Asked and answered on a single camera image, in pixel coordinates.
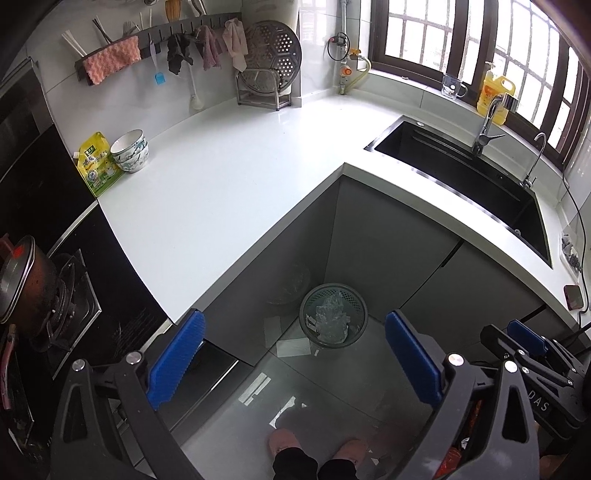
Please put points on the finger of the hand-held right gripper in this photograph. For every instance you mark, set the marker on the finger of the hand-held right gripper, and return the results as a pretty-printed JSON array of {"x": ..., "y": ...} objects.
[
  {"x": 526, "y": 334},
  {"x": 501, "y": 341}
]

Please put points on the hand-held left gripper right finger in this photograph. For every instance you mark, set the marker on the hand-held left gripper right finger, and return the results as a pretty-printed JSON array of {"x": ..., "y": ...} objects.
[{"x": 413, "y": 362}]

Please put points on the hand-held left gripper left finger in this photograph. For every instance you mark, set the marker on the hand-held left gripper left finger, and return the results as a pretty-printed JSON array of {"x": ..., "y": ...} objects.
[{"x": 178, "y": 357}]

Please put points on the grey mesh trash bin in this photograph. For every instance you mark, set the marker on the grey mesh trash bin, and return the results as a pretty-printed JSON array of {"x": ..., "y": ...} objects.
[{"x": 358, "y": 307}]

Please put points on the clear plastic bag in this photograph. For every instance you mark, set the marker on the clear plastic bag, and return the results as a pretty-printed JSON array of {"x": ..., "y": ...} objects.
[{"x": 332, "y": 318}]

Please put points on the dark rectangular device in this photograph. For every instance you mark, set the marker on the dark rectangular device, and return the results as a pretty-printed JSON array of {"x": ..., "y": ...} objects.
[{"x": 574, "y": 297}]

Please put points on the red orange plastic item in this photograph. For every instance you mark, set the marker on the red orange plastic item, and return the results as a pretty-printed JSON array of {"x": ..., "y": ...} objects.
[{"x": 471, "y": 417}]

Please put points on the pink slipper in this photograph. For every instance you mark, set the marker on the pink slipper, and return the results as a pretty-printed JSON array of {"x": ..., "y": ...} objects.
[
  {"x": 355, "y": 450},
  {"x": 284, "y": 438}
]

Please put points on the gas stove burner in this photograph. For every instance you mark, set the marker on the gas stove burner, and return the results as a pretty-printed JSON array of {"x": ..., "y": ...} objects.
[{"x": 76, "y": 314}]

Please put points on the grey base cabinet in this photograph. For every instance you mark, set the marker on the grey base cabinet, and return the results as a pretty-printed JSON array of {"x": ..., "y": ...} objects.
[{"x": 397, "y": 249}]

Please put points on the person's right leg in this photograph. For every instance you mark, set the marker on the person's right leg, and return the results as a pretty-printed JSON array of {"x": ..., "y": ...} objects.
[{"x": 337, "y": 470}]

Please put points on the black kitchen sink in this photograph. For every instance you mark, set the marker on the black kitchen sink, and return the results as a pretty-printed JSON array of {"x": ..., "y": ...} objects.
[{"x": 461, "y": 180}]

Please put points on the dark cooking pot with lid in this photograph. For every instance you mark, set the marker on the dark cooking pot with lid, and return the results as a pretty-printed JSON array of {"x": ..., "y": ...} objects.
[{"x": 25, "y": 286}]

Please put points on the thin chrome water tap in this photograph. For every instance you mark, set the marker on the thin chrome water tap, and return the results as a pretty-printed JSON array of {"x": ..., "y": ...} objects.
[{"x": 536, "y": 152}]

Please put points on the blue patterned white bowl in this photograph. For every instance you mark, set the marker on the blue patterned white bowl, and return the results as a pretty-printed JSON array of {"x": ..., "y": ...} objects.
[
  {"x": 127, "y": 143},
  {"x": 134, "y": 161}
]

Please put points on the yellow refill pouch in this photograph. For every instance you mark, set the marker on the yellow refill pouch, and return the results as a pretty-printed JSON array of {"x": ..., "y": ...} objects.
[{"x": 97, "y": 166}]

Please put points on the chrome kitchen faucet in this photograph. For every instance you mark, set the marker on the chrome kitchen faucet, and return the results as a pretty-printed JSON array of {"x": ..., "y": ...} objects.
[{"x": 489, "y": 120}]

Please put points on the yellow detergent bottle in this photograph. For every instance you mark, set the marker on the yellow detergent bottle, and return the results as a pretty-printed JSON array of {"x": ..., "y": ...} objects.
[{"x": 491, "y": 94}]

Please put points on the black range hood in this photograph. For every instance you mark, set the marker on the black range hood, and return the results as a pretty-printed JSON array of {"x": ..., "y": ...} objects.
[{"x": 32, "y": 161}]

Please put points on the white dish brush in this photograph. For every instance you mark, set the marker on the white dish brush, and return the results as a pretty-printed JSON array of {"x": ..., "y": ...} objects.
[{"x": 197, "y": 100}]

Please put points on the clear glass mug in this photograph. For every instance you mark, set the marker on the clear glass mug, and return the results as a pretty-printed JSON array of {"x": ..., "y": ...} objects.
[{"x": 452, "y": 86}]

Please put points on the metal lid rack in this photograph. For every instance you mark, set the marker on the metal lid rack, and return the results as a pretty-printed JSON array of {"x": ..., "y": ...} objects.
[{"x": 258, "y": 94}]

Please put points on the blue silicone brush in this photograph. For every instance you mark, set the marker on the blue silicone brush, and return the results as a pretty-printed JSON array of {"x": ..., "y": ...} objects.
[{"x": 160, "y": 79}]

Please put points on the gas valve with orange dial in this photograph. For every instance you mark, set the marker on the gas valve with orange dial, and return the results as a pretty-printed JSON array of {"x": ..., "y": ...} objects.
[{"x": 345, "y": 76}]

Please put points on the dark framed window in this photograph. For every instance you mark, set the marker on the dark framed window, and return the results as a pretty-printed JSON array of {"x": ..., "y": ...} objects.
[{"x": 466, "y": 41}]

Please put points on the dark grey rag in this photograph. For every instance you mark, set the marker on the dark grey rag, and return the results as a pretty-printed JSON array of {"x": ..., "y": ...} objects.
[{"x": 179, "y": 53}]

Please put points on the pink sponge cloth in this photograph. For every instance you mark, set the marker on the pink sponge cloth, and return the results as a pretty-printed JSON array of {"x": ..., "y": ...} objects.
[{"x": 113, "y": 60}]

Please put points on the mauve rag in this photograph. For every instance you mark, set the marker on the mauve rag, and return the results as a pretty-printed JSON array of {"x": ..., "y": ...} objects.
[{"x": 210, "y": 46}]

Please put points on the perforated metal steamer plate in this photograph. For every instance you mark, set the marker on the perforated metal steamer plate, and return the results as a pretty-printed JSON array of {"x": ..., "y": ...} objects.
[{"x": 274, "y": 50}]

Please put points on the white chopsticks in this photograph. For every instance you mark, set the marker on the white chopsticks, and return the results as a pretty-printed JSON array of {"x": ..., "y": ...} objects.
[{"x": 74, "y": 44}]

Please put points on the wooden spatula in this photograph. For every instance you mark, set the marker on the wooden spatula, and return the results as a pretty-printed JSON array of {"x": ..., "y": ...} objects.
[{"x": 172, "y": 9}]

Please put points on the dark wall hook rail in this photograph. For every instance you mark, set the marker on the dark wall hook rail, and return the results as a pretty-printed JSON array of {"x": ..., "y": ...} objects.
[{"x": 184, "y": 25}]

